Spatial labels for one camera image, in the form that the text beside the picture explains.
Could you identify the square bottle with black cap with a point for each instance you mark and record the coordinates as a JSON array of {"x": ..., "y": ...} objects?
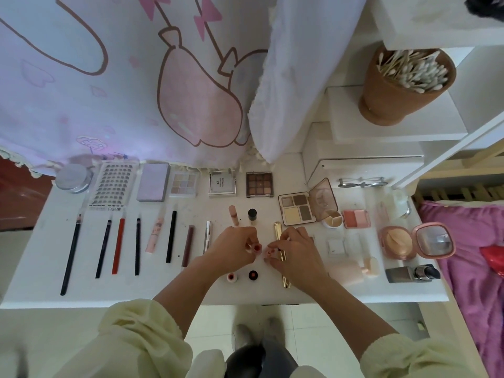
[{"x": 401, "y": 274}]

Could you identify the white false eyelash tray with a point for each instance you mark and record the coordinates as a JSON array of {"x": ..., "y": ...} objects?
[{"x": 114, "y": 185}]

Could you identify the dark brown eyeshadow palette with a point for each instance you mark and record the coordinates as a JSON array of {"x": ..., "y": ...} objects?
[{"x": 260, "y": 185}]

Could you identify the pink cushion compact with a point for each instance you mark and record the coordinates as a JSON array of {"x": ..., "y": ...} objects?
[{"x": 398, "y": 242}]

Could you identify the person's dark trousers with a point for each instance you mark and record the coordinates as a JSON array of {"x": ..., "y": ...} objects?
[{"x": 260, "y": 362}]

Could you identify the small round white jar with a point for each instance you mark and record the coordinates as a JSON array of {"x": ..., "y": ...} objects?
[{"x": 333, "y": 220}]

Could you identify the bunch of cotton swabs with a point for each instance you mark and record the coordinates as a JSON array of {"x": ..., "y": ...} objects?
[{"x": 413, "y": 71}]

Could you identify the clear eyeshadow palette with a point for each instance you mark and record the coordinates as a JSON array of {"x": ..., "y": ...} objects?
[{"x": 185, "y": 182}]

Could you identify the terracotta pot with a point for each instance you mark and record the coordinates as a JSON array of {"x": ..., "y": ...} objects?
[{"x": 394, "y": 102}]

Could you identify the tan eyeshadow palette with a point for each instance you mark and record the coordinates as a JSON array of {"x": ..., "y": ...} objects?
[{"x": 298, "y": 208}]

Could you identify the person's left forearm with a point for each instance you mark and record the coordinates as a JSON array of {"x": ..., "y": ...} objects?
[{"x": 181, "y": 291}]

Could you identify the red lip pencil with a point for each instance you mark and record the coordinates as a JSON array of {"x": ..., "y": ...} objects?
[{"x": 118, "y": 245}]

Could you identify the pink foundation tube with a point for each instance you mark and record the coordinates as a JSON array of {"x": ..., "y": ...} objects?
[{"x": 346, "y": 271}]

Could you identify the round silver compact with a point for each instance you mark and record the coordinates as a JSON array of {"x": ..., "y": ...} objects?
[{"x": 73, "y": 177}]

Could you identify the reddish brown door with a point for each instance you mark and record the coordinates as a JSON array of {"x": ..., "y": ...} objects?
[{"x": 20, "y": 197}]

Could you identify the red shiny packet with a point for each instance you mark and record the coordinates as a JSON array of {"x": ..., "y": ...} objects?
[{"x": 494, "y": 257}]

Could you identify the pink cartoon print cloth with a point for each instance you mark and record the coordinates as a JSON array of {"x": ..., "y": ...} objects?
[{"x": 94, "y": 74}]

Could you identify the pink lip gloss tube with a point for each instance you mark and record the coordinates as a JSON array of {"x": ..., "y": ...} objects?
[{"x": 154, "y": 232}]

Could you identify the person's right forearm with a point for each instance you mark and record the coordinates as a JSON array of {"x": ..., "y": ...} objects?
[{"x": 354, "y": 319}]

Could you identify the dark container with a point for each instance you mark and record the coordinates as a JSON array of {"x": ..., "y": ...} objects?
[{"x": 484, "y": 4}]

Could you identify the white shelf unit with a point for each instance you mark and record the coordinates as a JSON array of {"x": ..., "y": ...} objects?
[{"x": 394, "y": 122}]

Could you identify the white square compact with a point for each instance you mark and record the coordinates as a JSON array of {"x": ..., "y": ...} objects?
[{"x": 222, "y": 183}]

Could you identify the wooden bed frame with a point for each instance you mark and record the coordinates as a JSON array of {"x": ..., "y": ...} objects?
[{"x": 449, "y": 169}]

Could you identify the person's left hand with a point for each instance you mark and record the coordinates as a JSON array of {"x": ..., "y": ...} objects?
[{"x": 228, "y": 252}]

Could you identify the person's right hand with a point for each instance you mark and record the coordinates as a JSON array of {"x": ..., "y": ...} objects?
[{"x": 303, "y": 263}]

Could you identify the lavender rectangular palette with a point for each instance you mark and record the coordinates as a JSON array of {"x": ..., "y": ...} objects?
[{"x": 153, "y": 182}]

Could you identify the pink blush pan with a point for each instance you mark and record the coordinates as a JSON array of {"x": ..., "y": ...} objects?
[{"x": 356, "y": 219}]

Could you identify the white table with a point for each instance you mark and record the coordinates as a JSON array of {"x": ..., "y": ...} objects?
[{"x": 31, "y": 271}]

